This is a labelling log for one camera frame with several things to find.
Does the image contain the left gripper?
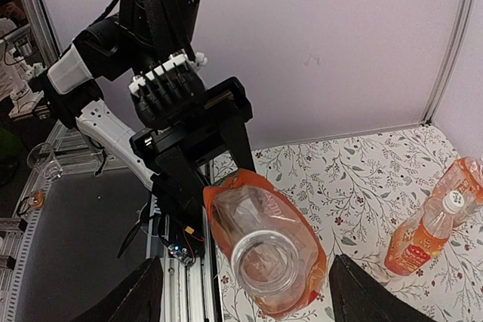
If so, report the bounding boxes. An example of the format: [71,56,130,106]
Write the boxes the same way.
[130,76,255,220]

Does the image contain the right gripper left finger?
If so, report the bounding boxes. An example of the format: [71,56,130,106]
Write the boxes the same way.
[72,257,163,322]

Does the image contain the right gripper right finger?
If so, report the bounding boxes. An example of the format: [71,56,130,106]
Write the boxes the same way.
[328,254,431,322]

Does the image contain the orange tea bottle front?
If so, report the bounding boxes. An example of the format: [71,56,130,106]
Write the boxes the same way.
[384,191,465,276]

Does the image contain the orange tea bottle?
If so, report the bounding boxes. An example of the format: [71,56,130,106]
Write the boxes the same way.
[203,169,327,319]
[432,156,482,228]
[384,191,465,276]

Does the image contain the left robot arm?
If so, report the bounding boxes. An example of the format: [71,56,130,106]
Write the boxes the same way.
[40,0,254,225]

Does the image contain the floral tablecloth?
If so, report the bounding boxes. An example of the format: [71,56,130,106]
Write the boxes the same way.
[209,124,483,322]

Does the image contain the clear glass beaker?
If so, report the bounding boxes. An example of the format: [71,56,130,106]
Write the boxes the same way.
[26,142,63,182]

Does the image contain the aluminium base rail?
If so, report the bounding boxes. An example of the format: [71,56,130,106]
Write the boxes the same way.
[1,124,221,321]

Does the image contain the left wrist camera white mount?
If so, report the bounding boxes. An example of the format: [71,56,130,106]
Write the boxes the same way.
[128,49,208,98]

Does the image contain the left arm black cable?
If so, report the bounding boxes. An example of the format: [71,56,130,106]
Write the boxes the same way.
[96,0,197,63]

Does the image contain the left aluminium corner post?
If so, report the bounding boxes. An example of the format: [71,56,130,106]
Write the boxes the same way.
[21,0,61,67]

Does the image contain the aluminium corner post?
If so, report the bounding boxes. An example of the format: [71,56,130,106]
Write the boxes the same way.
[21,0,61,67]
[419,0,475,125]

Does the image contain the right aluminium corner post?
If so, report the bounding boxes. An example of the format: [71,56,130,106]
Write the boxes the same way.
[419,0,475,125]

